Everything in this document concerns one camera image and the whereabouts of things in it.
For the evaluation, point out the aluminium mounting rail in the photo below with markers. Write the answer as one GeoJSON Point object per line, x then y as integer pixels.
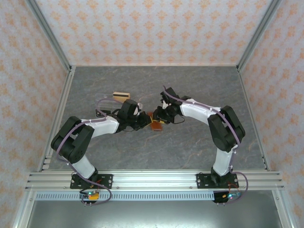
{"type": "Point", "coordinates": [154, 181]}

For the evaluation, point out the aluminium frame post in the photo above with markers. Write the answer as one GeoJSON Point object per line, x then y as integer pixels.
{"type": "Point", "coordinates": [23, 209]}
{"type": "Point", "coordinates": [282, 209]}
{"type": "Point", "coordinates": [258, 33]}
{"type": "Point", "coordinates": [49, 33]}

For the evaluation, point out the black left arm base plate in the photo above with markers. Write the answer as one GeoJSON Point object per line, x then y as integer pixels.
{"type": "Point", "coordinates": [108, 180]}

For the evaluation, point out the aluminium lower frame post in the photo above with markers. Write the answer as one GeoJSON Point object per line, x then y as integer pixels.
{"type": "Point", "coordinates": [23, 209]}
{"type": "Point", "coordinates": [282, 209]}

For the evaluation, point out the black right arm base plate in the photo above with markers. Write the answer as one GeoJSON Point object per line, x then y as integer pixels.
{"type": "Point", "coordinates": [202, 180]}

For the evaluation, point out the tan wooden block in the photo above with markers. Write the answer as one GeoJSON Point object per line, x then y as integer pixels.
{"type": "Point", "coordinates": [121, 94]}

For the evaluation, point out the grey metal shelf panel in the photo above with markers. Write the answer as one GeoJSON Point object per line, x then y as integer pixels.
{"type": "Point", "coordinates": [154, 213]}

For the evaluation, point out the circuit board with yellow connector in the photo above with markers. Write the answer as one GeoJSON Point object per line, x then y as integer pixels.
{"type": "Point", "coordinates": [91, 196]}

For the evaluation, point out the circuit board with blue light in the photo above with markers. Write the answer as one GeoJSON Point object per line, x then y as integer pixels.
{"type": "Point", "coordinates": [230, 196]}

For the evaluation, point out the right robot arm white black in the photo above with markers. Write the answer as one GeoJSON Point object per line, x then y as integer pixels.
{"type": "Point", "coordinates": [225, 133]}

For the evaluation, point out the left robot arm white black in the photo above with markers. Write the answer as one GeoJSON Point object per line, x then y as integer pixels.
{"type": "Point", "coordinates": [78, 142]}

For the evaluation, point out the aluminium table side rail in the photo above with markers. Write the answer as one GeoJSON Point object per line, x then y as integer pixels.
{"type": "Point", "coordinates": [251, 114]}
{"type": "Point", "coordinates": [59, 114]}

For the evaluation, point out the clear acrylic tray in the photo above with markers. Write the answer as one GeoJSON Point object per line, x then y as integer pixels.
{"type": "Point", "coordinates": [107, 96]}

